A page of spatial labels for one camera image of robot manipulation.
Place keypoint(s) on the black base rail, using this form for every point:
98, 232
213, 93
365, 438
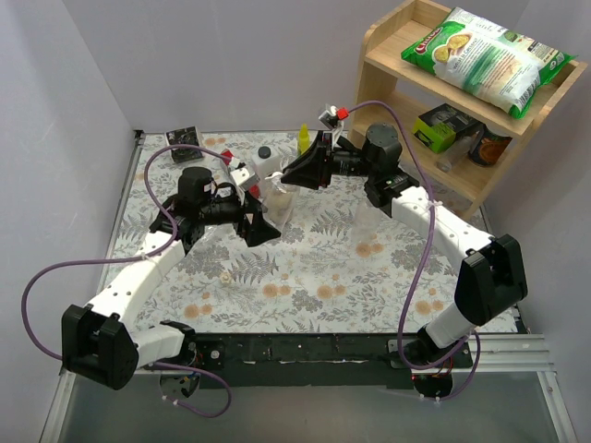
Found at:
301, 360

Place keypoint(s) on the yellow-green tube bottle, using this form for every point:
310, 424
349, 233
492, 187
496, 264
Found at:
303, 140

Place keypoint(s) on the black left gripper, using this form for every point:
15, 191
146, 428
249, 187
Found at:
247, 214

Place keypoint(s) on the green black box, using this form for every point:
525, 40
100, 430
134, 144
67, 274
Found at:
439, 127

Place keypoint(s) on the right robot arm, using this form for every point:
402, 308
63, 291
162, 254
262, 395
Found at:
490, 270

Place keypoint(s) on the green chips bag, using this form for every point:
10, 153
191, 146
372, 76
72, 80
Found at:
486, 60

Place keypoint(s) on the white bottle black cap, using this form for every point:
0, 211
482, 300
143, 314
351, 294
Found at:
266, 161

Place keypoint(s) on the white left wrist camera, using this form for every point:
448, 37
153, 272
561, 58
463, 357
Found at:
244, 178

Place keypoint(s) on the wooden shelf unit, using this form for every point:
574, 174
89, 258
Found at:
380, 68

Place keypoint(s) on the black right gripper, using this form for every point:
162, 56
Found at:
326, 161

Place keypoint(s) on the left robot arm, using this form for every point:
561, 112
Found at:
96, 338

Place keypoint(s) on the black patterned box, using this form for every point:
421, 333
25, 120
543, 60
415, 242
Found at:
181, 141

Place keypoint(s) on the red toothpaste box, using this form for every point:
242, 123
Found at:
229, 159

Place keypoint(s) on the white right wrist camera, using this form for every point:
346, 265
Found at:
333, 118

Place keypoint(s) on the clear small bottle on shelf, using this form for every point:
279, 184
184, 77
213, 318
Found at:
458, 150

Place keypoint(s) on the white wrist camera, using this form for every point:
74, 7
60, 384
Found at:
333, 118
244, 178

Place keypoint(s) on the beige pump lotion bottle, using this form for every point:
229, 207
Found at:
281, 203

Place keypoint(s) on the tin can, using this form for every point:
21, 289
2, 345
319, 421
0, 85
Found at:
488, 147

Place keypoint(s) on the clear plastic bottle large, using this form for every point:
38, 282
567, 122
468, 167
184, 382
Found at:
365, 222

